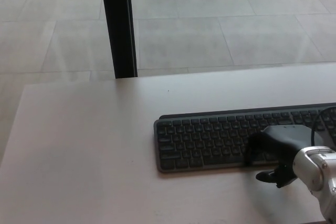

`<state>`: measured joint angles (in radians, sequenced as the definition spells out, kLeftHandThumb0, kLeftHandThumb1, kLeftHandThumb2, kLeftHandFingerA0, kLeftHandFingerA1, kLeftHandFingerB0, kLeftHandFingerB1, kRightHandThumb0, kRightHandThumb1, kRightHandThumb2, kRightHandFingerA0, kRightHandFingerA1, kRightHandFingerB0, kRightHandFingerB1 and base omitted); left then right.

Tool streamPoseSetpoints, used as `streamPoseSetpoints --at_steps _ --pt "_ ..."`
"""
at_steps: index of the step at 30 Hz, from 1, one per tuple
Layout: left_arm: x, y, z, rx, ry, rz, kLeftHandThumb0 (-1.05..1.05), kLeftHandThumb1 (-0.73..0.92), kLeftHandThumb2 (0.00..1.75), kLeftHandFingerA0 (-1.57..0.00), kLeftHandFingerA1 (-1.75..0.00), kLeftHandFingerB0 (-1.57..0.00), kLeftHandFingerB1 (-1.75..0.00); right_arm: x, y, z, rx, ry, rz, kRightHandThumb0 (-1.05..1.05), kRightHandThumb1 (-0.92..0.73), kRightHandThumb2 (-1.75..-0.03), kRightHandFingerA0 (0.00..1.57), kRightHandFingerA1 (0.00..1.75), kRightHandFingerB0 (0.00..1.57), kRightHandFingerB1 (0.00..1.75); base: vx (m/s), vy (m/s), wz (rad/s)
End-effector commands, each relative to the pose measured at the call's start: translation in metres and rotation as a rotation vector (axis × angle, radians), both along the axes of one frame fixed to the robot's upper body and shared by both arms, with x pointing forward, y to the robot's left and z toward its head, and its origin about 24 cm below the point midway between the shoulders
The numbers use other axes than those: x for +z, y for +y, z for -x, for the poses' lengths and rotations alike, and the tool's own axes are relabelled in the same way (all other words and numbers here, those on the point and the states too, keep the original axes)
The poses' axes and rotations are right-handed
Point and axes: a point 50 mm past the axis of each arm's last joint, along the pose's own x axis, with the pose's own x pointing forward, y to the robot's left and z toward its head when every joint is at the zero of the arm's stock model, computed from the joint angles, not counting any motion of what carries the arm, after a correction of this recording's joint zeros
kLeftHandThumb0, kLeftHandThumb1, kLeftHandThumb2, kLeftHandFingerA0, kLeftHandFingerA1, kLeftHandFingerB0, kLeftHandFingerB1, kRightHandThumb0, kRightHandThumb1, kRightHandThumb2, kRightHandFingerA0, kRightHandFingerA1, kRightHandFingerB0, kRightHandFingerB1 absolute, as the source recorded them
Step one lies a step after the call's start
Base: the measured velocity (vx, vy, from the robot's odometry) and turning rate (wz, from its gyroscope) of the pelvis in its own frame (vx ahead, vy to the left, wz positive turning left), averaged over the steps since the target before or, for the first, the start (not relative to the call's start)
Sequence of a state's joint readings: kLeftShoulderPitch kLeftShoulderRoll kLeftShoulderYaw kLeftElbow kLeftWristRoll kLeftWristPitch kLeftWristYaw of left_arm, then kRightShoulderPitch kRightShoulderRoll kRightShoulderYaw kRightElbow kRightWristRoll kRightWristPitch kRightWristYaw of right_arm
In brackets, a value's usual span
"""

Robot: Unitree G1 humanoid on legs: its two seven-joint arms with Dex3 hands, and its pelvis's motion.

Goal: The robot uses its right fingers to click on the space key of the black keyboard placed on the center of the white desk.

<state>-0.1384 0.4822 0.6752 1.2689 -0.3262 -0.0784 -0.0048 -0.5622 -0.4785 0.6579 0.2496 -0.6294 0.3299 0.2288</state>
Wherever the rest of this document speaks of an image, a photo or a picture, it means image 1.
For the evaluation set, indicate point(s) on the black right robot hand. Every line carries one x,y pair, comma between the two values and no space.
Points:
278,142

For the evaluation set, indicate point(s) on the black computer keyboard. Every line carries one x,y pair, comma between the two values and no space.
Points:
204,142

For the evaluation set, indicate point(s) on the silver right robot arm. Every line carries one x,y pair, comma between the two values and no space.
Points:
317,171

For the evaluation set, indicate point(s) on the black vertical frame post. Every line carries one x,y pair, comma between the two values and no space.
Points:
118,24

